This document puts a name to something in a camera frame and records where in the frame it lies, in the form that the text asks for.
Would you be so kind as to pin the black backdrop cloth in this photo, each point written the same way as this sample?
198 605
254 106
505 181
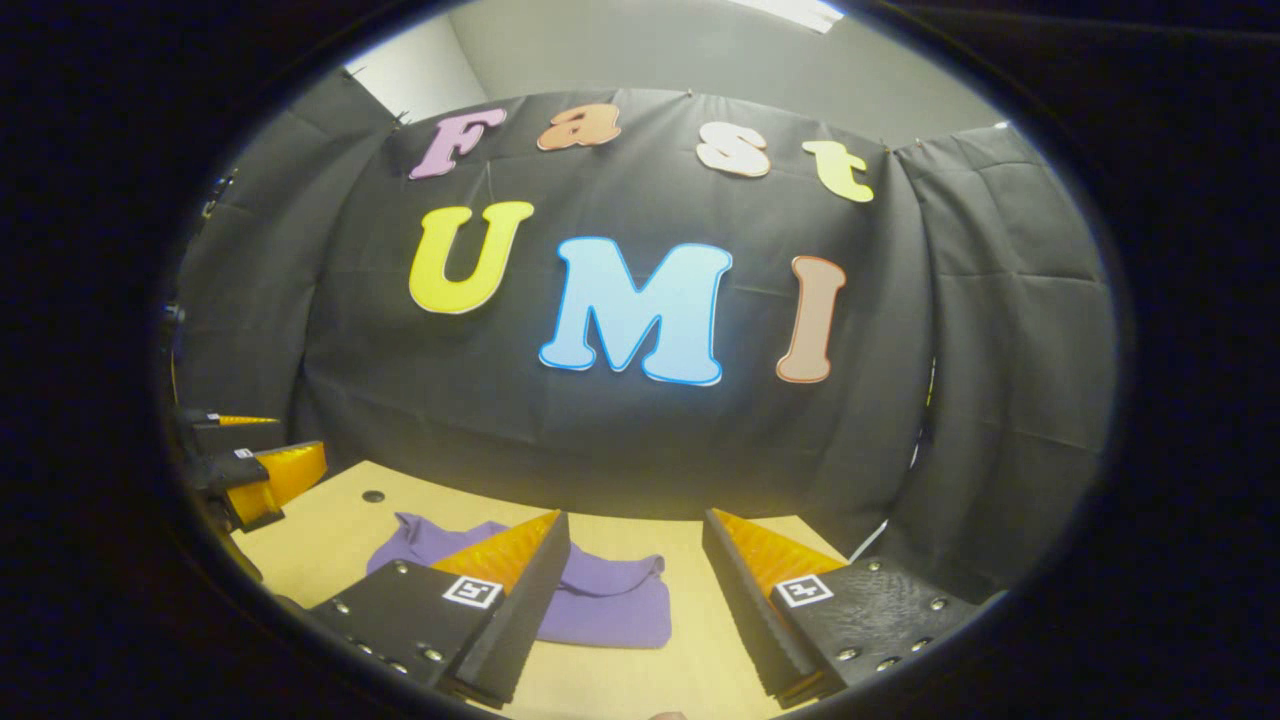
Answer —
640 440

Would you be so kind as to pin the ceiling light panel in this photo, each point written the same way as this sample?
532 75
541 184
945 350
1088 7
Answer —
790 12

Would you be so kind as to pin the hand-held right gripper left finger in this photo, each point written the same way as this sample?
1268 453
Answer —
525 600

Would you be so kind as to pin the purple knit cardigan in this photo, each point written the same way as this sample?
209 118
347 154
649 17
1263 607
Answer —
610 605

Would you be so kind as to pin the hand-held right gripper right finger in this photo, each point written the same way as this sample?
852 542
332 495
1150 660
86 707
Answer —
745 600

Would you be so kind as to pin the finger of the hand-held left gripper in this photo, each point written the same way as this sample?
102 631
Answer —
240 432
285 475

